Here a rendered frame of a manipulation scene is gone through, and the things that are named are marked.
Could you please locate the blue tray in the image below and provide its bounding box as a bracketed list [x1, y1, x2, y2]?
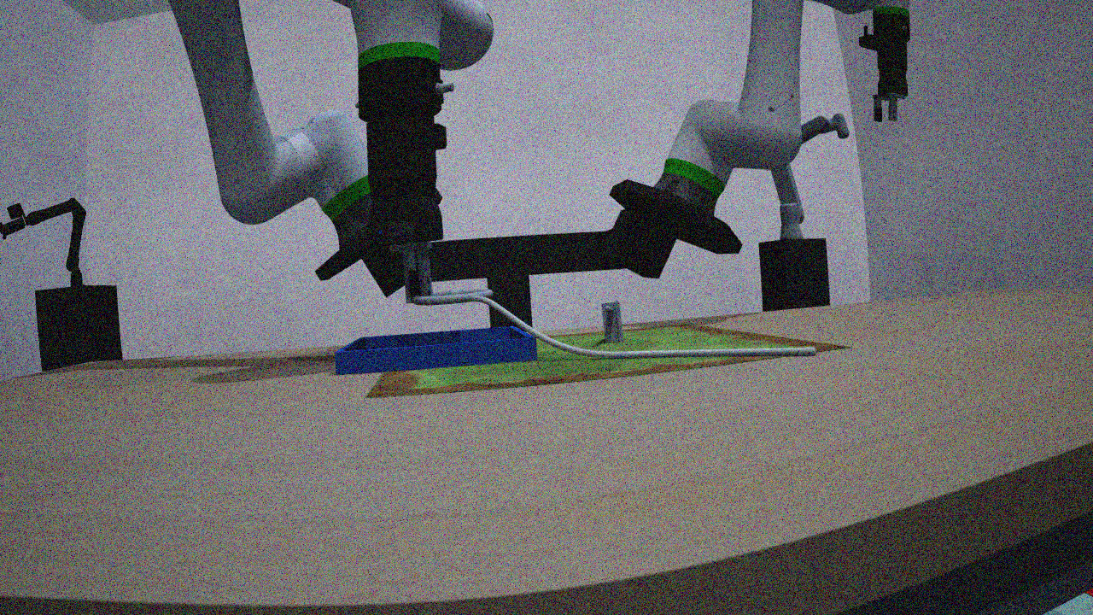
[334, 326, 537, 375]

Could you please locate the white ring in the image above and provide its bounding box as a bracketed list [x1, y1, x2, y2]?
[412, 289, 494, 306]

